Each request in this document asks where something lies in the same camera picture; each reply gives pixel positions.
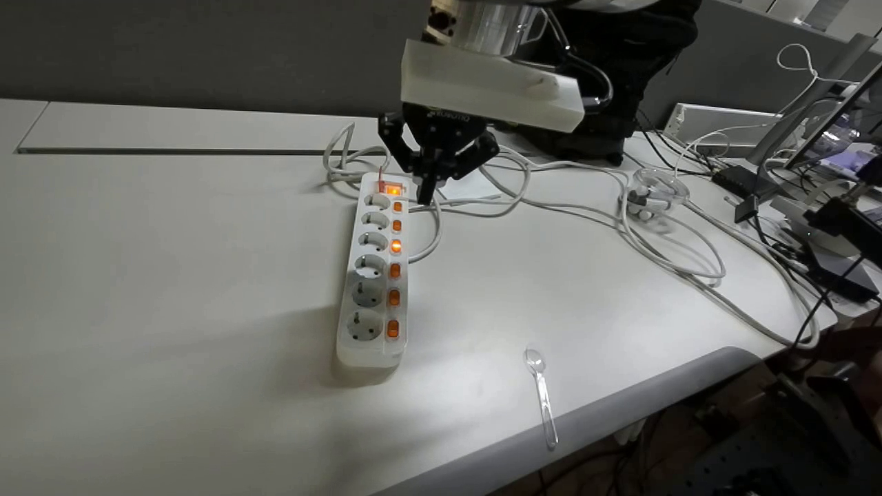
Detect crumpled clear plastic wrapper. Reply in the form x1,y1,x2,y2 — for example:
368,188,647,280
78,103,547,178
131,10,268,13
620,165,694,234

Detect long white cable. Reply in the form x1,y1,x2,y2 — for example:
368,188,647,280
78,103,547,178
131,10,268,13
439,134,821,353

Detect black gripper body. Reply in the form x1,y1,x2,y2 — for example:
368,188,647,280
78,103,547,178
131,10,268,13
395,103,486,159

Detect black thin cable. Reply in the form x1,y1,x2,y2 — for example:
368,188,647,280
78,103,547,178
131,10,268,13
640,126,835,353

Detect grey desk partition panel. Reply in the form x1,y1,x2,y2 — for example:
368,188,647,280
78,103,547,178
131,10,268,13
0,0,882,133

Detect grey rectangular box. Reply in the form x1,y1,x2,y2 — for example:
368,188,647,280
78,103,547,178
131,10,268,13
658,100,786,154

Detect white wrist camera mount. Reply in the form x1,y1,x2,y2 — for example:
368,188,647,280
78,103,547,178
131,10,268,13
396,38,587,134

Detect clear plastic spoon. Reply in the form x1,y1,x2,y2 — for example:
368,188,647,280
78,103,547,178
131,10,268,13
522,345,563,451

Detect black camera stand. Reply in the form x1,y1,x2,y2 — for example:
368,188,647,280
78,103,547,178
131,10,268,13
712,57,882,309

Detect black office chair base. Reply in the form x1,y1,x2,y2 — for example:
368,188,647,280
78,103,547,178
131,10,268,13
686,353,882,496

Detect white power strip orange switches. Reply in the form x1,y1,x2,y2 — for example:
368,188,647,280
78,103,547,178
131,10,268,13
332,170,414,385

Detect white power strip cable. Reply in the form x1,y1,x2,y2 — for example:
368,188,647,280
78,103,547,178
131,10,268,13
321,119,534,269

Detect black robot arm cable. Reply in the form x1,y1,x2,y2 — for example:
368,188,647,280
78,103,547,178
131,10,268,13
549,10,618,116

